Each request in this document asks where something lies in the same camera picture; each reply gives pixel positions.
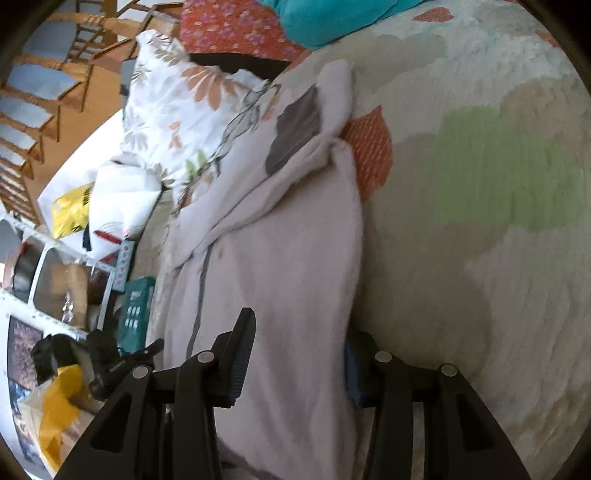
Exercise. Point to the white power strip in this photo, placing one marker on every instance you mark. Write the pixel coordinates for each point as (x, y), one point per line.
(123, 267)

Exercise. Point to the white floral pillow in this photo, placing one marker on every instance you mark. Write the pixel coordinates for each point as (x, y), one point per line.
(175, 106)

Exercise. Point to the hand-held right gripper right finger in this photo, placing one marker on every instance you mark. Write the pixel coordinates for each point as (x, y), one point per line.
(353, 374)

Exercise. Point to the heart-printed blanket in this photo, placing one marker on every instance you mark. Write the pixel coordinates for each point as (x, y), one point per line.
(461, 240)

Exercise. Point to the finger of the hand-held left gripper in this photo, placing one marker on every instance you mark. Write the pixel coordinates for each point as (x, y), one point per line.
(145, 348)

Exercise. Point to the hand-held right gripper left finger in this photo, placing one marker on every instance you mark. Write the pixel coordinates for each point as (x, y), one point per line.
(239, 364)

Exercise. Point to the orange floral quilt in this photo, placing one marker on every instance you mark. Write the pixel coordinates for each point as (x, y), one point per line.
(231, 27)

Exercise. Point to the plain yellow plastic bag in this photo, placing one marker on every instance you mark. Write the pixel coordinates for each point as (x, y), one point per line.
(55, 406)

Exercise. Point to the teal fleece cloth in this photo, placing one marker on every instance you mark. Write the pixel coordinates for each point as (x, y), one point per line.
(323, 18)

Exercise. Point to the yellow plastic bag with black print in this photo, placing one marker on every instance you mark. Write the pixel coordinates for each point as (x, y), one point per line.
(71, 210)

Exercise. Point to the white plastic bag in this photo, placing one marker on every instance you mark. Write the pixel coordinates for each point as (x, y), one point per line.
(120, 198)

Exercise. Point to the white shelf rack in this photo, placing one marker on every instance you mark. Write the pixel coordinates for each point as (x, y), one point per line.
(41, 242)

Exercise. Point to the brown cardboard box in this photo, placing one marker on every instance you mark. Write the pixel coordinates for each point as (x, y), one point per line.
(67, 286)

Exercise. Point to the pale pink garment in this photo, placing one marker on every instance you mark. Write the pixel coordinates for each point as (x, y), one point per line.
(277, 258)

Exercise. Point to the green cardboard box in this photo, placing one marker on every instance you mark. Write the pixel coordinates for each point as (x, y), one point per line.
(134, 314)

